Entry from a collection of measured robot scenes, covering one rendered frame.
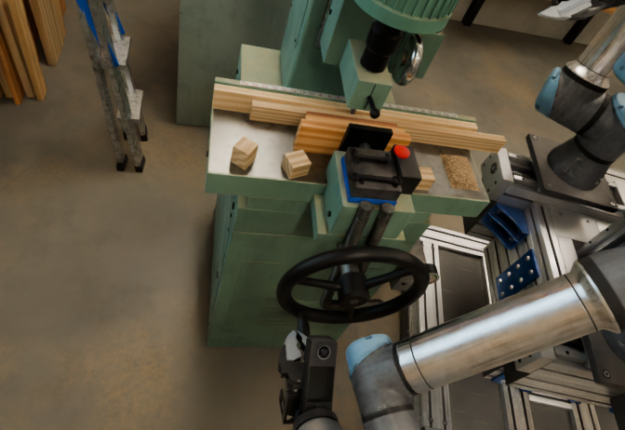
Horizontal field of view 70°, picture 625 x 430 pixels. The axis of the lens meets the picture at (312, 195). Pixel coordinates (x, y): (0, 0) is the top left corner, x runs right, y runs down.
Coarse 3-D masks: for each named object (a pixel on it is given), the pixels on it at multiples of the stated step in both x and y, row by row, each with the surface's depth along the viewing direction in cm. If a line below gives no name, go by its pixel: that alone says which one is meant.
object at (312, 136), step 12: (300, 120) 87; (312, 120) 87; (300, 132) 87; (312, 132) 87; (324, 132) 88; (336, 132) 88; (396, 132) 92; (300, 144) 90; (312, 144) 90; (324, 144) 90; (336, 144) 91; (408, 144) 92
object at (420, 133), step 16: (256, 112) 92; (272, 112) 92; (288, 112) 92; (304, 112) 93; (320, 112) 94; (336, 112) 96; (416, 128) 99; (432, 128) 101; (448, 128) 102; (448, 144) 104; (464, 144) 105; (480, 144) 105; (496, 144) 106
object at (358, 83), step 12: (348, 48) 90; (360, 48) 89; (348, 60) 89; (348, 72) 89; (360, 72) 84; (372, 72) 85; (384, 72) 86; (348, 84) 88; (360, 84) 83; (372, 84) 83; (384, 84) 84; (348, 96) 87; (360, 96) 85; (372, 96) 86; (384, 96) 86; (360, 108) 88
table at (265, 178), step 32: (224, 128) 90; (256, 128) 92; (288, 128) 95; (224, 160) 85; (256, 160) 87; (320, 160) 91; (224, 192) 87; (256, 192) 87; (288, 192) 88; (320, 192) 89; (416, 192) 93; (448, 192) 95; (480, 192) 98; (320, 224) 85
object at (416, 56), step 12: (408, 36) 98; (420, 36) 97; (408, 48) 98; (420, 48) 95; (396, 60) 102; (408, 60) 97; (420, 60) 96; (396, 72) 103; (408, 72) 97; (396, 84) 103
